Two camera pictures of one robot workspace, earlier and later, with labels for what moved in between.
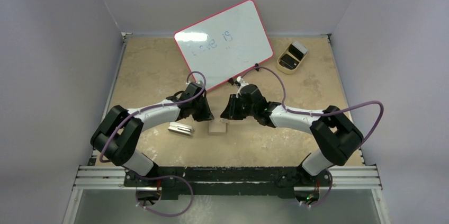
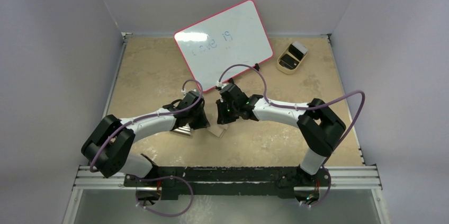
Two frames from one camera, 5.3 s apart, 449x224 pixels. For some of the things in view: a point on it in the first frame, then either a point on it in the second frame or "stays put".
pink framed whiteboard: [225, 45] stays put
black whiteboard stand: [231, 81] stays put
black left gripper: [206, 115] → [203, 122]
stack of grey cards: [301, 47] stays put
